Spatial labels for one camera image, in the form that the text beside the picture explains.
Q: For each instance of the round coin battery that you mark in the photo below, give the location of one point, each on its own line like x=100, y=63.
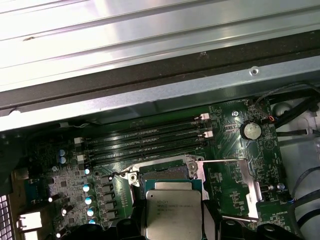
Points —
x=251, y=131

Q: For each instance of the silver rear port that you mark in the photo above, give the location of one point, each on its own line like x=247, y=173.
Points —
x=30, y=221

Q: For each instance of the CPU socket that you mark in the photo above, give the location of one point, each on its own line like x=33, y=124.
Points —
x=162, y=173

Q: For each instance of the green motherboard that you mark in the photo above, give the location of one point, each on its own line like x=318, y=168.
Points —
x=225, y=150

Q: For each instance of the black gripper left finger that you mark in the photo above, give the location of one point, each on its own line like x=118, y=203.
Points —
x=130, y=227

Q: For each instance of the silver motherboard screw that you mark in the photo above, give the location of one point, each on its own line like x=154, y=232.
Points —
x=235, y=113

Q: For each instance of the internal USB port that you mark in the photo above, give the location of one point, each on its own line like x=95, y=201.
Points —
x=265, y=190

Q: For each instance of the small silver capacitor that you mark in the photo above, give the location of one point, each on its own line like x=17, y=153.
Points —
x=87, y=171

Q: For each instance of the blue capacitor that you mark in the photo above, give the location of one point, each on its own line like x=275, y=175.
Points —
x=62, y=152
x=62, y=160

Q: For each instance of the cyan-top capacitor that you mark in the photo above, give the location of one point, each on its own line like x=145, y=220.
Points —
x=93, y=221
x=87, y=187
x=90, y=213
x=88, y=200

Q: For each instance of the silver green CPU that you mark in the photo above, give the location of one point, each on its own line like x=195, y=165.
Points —
x=172, y=212

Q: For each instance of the black silver PC case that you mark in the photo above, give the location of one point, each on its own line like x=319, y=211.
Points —
x=150, y=82

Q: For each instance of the grey power choke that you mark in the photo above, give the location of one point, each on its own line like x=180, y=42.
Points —
x=108, y=197
x=110, y=215
x=105, y=179
x=109, y=206
x=107, y=188

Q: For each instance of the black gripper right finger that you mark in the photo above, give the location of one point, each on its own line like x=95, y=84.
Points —
x=212, y=225

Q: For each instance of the blue serial port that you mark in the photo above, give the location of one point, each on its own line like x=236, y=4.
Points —
x=35, y=191

